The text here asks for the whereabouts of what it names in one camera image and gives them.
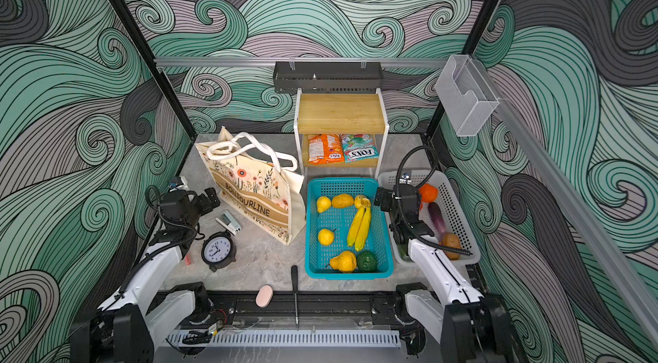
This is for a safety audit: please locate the cream canvas grocery bag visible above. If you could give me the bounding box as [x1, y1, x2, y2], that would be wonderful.
[195, 129, 306, 246]

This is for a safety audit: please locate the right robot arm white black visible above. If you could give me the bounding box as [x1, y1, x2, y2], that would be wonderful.
[375, 145, 526, 362]

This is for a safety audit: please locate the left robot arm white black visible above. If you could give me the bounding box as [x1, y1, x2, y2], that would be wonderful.
[69, 186, 220, 362]

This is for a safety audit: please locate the teal Fox's candy bag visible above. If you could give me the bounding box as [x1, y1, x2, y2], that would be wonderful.
[340, 134, 379, 164]

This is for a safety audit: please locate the orange snack bag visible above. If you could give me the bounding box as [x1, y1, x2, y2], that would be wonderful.
[308, 134, 344, 165]

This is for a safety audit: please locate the orange tomato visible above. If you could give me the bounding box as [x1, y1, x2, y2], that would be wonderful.
[418, 183, 439, 204]

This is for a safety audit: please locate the white stapler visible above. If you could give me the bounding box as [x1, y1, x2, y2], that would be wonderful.
[215, 210, 242, 235]

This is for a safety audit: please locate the dark eggplant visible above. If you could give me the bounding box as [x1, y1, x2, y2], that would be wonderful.
[428, 202, 447, 239]

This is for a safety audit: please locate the black alarm clock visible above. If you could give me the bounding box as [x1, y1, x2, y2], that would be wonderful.
[202, 231, 236, 272]

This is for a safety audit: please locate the small yellow banana bunch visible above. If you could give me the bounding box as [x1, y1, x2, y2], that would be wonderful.
[347, 196, 372, 252]

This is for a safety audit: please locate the white plastic basket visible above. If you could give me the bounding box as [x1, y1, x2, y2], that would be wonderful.
[377, 169, 481, 268]

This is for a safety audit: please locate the brown potato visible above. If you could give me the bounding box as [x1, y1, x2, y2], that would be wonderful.
[441, 233, 462, 260]

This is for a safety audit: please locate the yellow mango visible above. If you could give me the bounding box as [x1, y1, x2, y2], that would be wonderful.
[332, 193, 354, 209]

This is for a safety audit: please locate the teal plastic basket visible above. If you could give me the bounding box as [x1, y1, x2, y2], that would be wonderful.
[305, 177, 394, 280]

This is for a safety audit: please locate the green avocado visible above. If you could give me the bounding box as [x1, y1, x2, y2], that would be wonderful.
[356, 251, 378, 273]

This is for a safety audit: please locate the yellow lemon upper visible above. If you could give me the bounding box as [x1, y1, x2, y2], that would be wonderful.
[316, 196, 332, 213]

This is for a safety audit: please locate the yellow lemon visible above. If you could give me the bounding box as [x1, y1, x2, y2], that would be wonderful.
[316, 196, 332, 213]
[317, 229, 335, 246]

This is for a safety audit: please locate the yellow pear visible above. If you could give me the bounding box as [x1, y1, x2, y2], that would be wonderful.
[329, 251, 357, 273]

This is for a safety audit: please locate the yellow lemon lower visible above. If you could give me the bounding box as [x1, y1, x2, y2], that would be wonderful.
[317, 229, 335, 246]

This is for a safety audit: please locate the white wooden two-tier shelf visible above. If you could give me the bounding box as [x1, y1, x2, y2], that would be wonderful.
[293, 89, 390, 178]

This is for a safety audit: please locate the pink oval eraser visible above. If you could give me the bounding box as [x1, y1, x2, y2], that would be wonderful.
[255, 284, 273, 308]

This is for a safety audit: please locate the black screwdriver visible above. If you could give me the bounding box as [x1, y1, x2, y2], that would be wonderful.
[291, 265, 300, 330]

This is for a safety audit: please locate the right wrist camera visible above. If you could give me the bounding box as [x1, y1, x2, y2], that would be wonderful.
[398, 171, 413, 185]

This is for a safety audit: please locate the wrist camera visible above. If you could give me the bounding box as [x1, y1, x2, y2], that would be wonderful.
[398, 171, 413, 185]
[167, 176, 190, 192]

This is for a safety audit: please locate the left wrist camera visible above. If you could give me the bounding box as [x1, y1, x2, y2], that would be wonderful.
[167, 176, 190, 192]

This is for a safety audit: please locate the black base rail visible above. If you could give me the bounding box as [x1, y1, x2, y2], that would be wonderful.
[127, 290, 495, 325]

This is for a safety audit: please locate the clear acrylic wall holder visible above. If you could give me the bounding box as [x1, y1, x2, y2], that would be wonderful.
[435, 55, 500, 138]

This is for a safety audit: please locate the white cable duct strip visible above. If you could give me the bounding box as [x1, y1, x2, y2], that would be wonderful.
[167, 329, 402, 349]

